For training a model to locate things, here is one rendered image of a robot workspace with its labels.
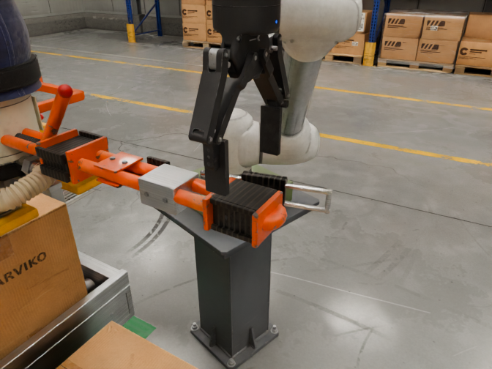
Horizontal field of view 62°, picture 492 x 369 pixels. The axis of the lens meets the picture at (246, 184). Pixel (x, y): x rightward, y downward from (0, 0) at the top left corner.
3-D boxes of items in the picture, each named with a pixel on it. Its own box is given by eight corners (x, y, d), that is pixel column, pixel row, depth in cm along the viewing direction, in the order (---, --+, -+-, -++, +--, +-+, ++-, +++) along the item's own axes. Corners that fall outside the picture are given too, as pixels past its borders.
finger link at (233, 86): (260, 57, 46) (255, 50, 45) (225, 147, 45) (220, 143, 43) (230, 53, 48) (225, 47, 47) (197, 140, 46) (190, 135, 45)
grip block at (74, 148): (39, 175, 72) (30, 143, 69) (83, 155, 79) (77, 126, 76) (70, 187, 68) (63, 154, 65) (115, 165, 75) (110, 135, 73)
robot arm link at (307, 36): (258, 135, 161) (312, 135, 162) (258, 172, 155) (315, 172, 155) (272, -42, 91) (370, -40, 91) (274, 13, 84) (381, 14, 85)
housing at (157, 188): (138, 204, 63) (135, 178, 61) (168, 186, 68) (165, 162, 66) (174, 217, 60) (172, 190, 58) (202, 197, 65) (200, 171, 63)
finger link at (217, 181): (228, 139, 46) (224, 141, 45) (229, 194, 49) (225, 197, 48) (206, 134, 47) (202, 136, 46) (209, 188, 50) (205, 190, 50)
